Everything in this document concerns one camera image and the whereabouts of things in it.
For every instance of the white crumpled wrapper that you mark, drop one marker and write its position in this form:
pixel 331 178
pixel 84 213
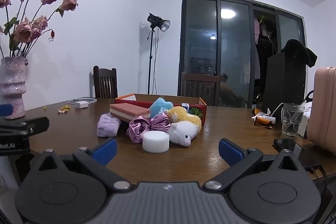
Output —
pixel 263 115

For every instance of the red cardboard box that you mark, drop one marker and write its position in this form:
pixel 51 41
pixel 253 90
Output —
pixel 199 108

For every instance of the purple satin scrunchie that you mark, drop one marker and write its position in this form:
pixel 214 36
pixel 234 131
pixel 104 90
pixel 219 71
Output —
pixel 147 127

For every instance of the studio light on stand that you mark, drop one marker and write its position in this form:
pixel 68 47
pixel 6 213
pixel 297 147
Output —
pixel 157 23

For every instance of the blue plush toy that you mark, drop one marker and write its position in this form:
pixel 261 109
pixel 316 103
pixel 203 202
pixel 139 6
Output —
pixel 158 106

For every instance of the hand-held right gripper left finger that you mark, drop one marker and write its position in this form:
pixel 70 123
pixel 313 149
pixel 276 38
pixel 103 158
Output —
pixel 105 151

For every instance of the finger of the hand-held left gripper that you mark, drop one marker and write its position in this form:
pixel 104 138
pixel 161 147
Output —
pixel 5 110
pixel 29 125

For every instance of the blue packet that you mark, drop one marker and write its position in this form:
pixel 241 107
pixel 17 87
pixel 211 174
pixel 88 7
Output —
pixel 185 105

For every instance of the lavender fuzzy cloth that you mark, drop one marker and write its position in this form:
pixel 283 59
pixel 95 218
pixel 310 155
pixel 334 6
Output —
pixel 108 126

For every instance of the glass cup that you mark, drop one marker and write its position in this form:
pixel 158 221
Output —
pixel 292 120

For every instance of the textured pink vase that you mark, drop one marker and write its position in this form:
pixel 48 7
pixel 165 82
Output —
pixel 11 87

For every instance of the black garment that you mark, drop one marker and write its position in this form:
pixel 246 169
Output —
pixel 299 50

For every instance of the white plush sheep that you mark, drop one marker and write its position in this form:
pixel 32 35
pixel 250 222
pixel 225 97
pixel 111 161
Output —
pixel 182 132

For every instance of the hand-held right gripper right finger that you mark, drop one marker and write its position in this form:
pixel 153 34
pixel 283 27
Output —
pixel 231 151

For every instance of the pink suitcase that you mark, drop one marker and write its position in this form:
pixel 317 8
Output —
pixel 324 111

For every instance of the sliding glass door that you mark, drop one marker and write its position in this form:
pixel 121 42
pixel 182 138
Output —
pixel 202 43

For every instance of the white tissue pack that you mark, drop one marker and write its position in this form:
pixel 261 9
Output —
pixel 304 121

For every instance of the black paper bag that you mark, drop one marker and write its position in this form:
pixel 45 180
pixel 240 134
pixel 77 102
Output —
pixel 284 82

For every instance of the yellow plush toy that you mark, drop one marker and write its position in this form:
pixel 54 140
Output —
pixel 183 115

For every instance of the white round sponge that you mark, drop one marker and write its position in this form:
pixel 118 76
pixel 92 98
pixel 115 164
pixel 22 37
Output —
pixel 156 141

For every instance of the scattered yellow petals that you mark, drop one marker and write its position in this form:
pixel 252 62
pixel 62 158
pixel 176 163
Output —
pixel 64 109

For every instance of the white charger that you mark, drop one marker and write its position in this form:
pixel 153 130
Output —
pixel 80 105

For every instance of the pink layered sponge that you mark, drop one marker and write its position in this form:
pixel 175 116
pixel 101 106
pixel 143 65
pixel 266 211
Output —
pixel 128 111

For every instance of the bunch of dried roses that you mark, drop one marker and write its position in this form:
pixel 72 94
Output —
pixel 25 29

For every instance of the dark wooden chair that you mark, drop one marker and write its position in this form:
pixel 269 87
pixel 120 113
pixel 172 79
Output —
pixel 105 82
pixel 200 87

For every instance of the hanging clothes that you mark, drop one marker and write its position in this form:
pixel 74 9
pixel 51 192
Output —
pixel 258 56

